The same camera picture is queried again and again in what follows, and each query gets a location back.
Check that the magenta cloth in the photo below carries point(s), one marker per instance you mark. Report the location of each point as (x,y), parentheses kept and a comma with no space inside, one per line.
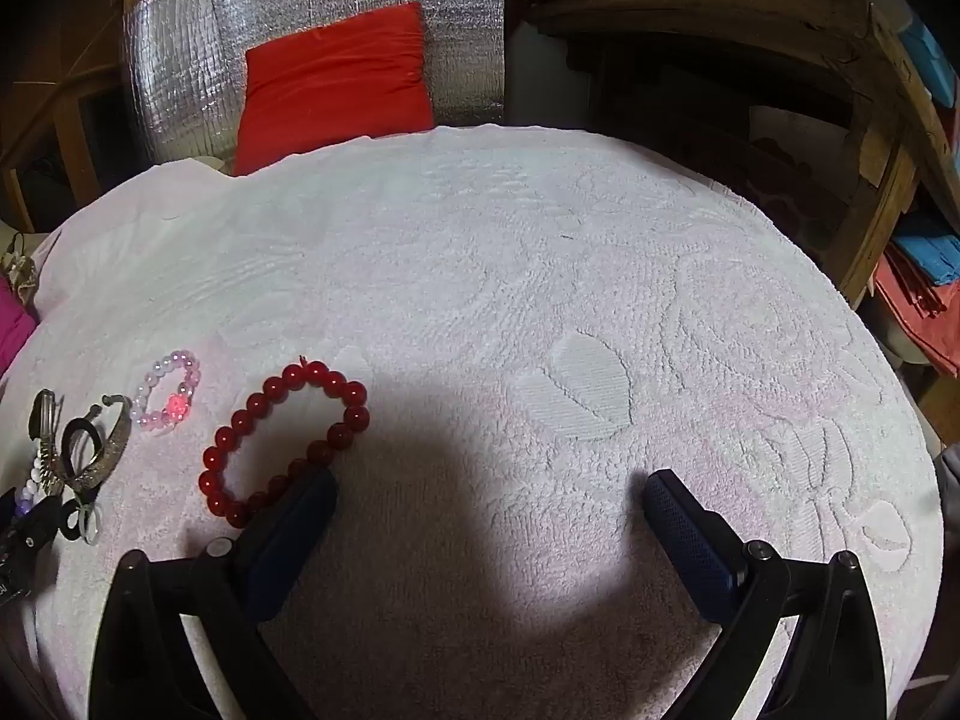
(11,330)

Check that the coral folded cloth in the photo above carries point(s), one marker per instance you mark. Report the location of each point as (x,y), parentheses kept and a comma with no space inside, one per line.
(915,319)

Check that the wooden frame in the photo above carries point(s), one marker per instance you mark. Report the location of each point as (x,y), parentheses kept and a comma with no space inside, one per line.
(67,127)

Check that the gold shiny ornament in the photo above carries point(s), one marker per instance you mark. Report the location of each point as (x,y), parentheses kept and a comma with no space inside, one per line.
(19,266)

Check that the metal watch band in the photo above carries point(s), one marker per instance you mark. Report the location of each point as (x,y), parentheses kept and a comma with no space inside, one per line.
(46,457)

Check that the wooden shelf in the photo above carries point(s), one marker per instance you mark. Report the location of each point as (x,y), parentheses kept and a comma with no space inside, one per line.
(750,15)

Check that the red cushion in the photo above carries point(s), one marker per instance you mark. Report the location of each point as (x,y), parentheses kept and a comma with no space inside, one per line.
(337,82)

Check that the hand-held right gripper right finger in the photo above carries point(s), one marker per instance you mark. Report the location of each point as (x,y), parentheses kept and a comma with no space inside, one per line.
(686,532)

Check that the blue folded cloth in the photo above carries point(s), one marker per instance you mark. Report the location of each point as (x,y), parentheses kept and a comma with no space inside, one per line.
(926,255)

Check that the teal box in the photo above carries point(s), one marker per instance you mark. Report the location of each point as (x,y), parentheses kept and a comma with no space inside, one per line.
(926,52)

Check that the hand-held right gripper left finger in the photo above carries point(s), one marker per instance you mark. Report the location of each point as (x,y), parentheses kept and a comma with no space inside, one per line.
(296,532)

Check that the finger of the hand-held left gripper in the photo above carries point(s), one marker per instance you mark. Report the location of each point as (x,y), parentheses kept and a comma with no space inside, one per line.
(26,544)

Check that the silver metal bangle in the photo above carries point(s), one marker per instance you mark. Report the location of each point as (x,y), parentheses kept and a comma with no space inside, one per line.
(112,450)

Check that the silver foil insulation mat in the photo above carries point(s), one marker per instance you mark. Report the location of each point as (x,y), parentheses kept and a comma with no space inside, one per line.
(187,37)

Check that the white textured towel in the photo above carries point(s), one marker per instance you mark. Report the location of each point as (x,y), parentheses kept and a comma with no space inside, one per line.
(487,277)

